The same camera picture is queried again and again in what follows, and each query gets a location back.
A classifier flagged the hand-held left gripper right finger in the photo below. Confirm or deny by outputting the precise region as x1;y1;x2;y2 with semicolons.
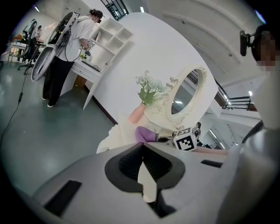
143;142;229;224

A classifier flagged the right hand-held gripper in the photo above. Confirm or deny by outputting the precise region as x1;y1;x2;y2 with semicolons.
154;127;201;152

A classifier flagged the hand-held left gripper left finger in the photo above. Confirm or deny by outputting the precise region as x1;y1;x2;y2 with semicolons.
32;142;157;224

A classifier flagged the purple cloth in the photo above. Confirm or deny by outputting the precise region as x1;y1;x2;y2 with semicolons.
135;126;160;143

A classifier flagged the person's right forearm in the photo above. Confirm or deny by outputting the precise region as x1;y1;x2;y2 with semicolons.
196;146;230;156

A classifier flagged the white ornate oval mirror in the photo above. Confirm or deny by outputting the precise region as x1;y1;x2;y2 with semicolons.
143;64;208;134

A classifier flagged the pink vase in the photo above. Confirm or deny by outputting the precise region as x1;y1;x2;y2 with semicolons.
128;102;147;123

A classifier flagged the white flower bouquet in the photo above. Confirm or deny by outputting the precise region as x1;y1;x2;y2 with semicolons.
135;70;170;107

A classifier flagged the black metal railing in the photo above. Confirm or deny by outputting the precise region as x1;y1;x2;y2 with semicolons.
100;0;130;21
214;78;261;112

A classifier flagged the white shelving desk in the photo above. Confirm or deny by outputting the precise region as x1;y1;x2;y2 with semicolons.
71;17;134;110

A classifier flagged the black office chair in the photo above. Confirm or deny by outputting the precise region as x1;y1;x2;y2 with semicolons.
17;37;39;75

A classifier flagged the person's head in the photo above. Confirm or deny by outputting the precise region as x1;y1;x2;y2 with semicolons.
251;24;280;73

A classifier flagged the black cable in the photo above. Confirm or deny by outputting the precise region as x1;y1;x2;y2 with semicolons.
0;72;29;143

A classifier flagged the black head-mounted camera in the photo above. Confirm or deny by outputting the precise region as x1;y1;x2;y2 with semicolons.
239;30;256;57

